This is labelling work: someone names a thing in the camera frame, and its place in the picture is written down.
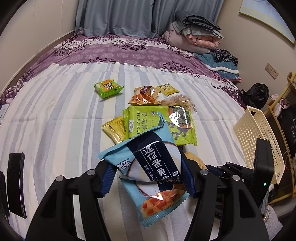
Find light blue coconut snack bag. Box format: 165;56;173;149
98;113;189;228

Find green salty seaweed pack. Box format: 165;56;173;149
122;105;197;146

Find clear bag round cookies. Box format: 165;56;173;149
160;94;197;112

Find gold yellow snack packet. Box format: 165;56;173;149
101;116;125;144

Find tan waffle snack bag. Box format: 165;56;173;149
128;85;161;105

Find small green moka snack pack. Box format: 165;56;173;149
94;79;124;99

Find cream perforated plastic basket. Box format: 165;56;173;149
232;105;286;185

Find tan cookie snack bag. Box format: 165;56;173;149
185;152;208;170

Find black smartphone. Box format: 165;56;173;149
6;153;27;219

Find wooden bamboo shelf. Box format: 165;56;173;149
264;72;295;205

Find black bag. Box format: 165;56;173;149
239;83;269;109

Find striped white grey blanket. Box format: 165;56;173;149
0;61;248;241

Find blue leopard clothes pile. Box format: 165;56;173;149
193;49;241;82

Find small yellow bibizan packet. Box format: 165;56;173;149
157;83;179;96

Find folded pink grey quilts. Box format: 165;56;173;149
162;11;224;54

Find purple floral bedsheet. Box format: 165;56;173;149
1;34;245;108

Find blue-grey curtain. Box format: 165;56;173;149
75;0;223;38

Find wall power socket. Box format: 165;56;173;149
265;63;278;79

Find wall picture frame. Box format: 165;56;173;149
239;0;295;44

